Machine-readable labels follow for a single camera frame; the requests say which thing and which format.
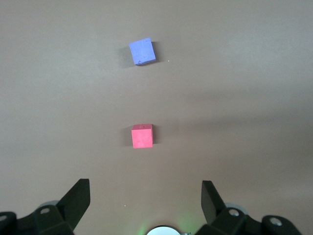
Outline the purple foam block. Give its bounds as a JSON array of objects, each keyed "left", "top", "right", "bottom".
[{"left": 129, "top": 37, "right": 157, "bottom": 67}]

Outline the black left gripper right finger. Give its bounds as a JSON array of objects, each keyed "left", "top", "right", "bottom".
[{"left": 197, "top": 180, "right": 300, "bottom": 235}]

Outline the red foam block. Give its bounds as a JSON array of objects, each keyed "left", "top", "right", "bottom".
[{"left": 131, "top": 123, "right": 154, "bottom": 149}]

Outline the brown table mat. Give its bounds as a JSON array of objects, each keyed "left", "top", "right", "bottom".
[{"left": 0, "top": 0, "right": 313, "bottom": 235}]

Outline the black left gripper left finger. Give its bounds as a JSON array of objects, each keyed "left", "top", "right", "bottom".
[{"left": 0, "top": 178, "right": 91, "bottom": 235}]

